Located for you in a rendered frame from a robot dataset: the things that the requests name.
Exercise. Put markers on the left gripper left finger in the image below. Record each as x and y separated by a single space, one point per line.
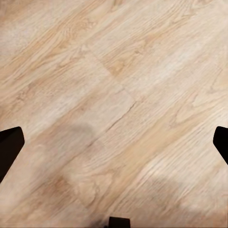
11 142

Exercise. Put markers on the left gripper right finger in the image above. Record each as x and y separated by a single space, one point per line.
220 141

